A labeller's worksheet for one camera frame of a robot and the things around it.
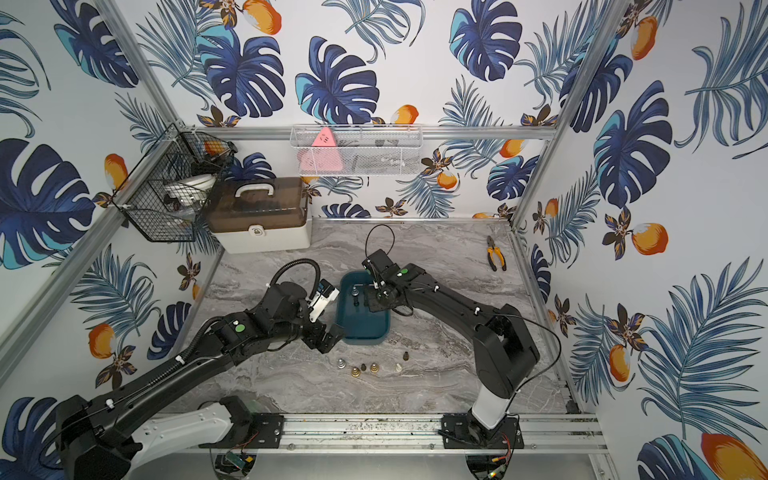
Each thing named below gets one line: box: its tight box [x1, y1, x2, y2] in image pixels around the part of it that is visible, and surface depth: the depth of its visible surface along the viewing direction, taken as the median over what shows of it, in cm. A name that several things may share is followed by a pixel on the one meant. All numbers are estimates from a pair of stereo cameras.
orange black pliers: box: [487, 235, 507, 272], surface depth 112 cm
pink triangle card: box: [297, 126, 343, 172], surface depth 92 cm
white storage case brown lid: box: [205, 176, 312, 254], surface depth 103 cm
